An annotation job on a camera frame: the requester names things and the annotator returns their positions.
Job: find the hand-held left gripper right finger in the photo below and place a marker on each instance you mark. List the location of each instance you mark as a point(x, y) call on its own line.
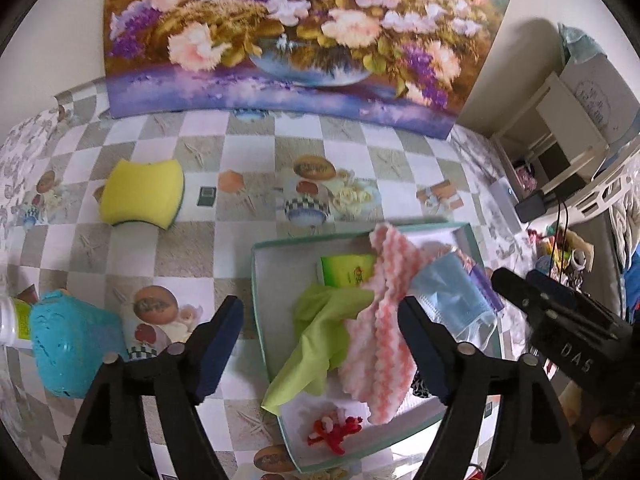
point(422, 345)

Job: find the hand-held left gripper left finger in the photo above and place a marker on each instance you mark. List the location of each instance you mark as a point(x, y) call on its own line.
point(222, 345)

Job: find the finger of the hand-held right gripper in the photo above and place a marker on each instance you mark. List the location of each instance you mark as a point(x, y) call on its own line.
point(520, 292)
point(552, 290)

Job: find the purple cloth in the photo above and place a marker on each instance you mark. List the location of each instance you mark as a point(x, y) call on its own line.
point(482, 285)

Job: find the leopard print scrunchie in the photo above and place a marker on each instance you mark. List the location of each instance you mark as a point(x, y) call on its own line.
point(420, 390)

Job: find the pink wavy striped towel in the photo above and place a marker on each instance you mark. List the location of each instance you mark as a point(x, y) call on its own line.
point(380, 360)

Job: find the blue face mask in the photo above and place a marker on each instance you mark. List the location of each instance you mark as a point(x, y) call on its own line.
point(450, 300)

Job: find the teal tray with white inside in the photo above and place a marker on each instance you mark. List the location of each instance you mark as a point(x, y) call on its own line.
point(280, 285)

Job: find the yellow-green cloth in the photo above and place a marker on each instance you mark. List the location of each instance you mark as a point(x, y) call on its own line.
point(315, 340)

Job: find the green tissue packet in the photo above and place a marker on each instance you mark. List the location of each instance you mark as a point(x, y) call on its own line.
point(345, 270)

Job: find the yellow sponge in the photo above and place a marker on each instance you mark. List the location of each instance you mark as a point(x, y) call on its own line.
point(140, 192)

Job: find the person's right hand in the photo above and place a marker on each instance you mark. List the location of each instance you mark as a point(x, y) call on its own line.
point(607, 430)

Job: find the pile of colourful clutter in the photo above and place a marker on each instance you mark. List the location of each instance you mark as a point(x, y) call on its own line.
point(565, 250)

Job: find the black power adapter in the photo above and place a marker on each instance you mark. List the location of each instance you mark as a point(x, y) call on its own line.
point(532, 207)

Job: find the teal plastic box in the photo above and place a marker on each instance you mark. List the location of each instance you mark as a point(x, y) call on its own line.
point(70, 345)

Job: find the white shelf unit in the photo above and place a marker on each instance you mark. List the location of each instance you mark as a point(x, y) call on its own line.
point(550, 110)

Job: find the white storage box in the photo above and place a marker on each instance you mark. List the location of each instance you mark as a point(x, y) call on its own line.
point(595, 100)

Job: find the white plastic bottle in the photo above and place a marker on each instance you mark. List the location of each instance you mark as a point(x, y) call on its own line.
point(12, 322)

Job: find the grey floral tablecloth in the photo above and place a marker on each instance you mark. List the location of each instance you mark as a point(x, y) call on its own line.
point(20, 160)

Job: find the flower painting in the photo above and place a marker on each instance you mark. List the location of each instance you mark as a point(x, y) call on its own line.
point(300, 35)

